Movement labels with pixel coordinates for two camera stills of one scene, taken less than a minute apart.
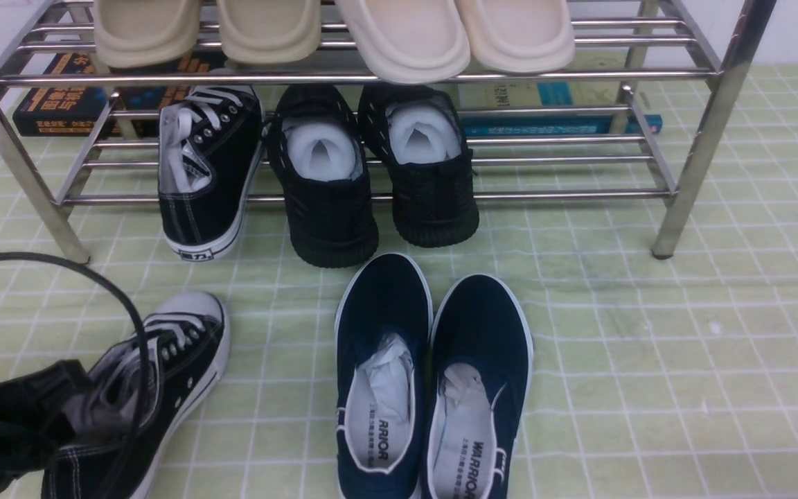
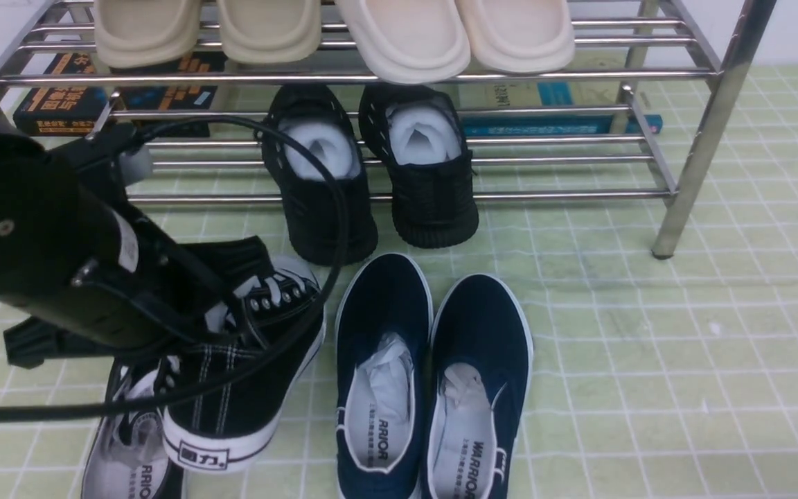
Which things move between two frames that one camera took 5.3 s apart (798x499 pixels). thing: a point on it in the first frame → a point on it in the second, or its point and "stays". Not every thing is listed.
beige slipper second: (269, 31) stays
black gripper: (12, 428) → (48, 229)
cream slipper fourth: (518, 37) stays
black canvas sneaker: (210, 142) → (223, 402)
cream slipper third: (409, 41) stays
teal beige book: (558, 93) stays
